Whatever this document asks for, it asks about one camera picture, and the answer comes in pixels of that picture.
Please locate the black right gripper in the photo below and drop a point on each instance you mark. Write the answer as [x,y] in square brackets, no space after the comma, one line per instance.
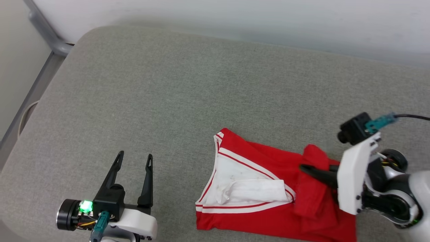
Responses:
[378,174]

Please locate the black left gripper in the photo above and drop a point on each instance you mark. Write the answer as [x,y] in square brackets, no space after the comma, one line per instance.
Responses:
[72,215]

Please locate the red and white shirt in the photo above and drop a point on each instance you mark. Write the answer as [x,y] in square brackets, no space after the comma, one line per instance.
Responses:
[262,222]

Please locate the grey fabric sofa cushion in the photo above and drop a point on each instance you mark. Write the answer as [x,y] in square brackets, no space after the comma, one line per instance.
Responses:
[168,101]

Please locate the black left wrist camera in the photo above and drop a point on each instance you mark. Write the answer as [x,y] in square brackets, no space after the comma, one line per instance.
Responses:
[109,201]

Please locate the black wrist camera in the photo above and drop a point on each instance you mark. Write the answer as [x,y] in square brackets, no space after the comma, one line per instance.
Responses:
[109,201]
[354,129]

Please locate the white right camera bracket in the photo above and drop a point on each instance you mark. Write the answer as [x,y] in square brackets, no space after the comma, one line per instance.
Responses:
[352,174]

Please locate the white camera bracket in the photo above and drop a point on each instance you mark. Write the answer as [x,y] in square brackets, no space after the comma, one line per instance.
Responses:
[137,223]
[352,174]

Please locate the white left camera bracket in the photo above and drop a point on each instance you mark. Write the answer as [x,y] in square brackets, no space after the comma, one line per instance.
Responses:
[137,223]

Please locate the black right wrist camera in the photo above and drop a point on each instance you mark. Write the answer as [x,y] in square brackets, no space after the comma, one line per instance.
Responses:
[354,129]

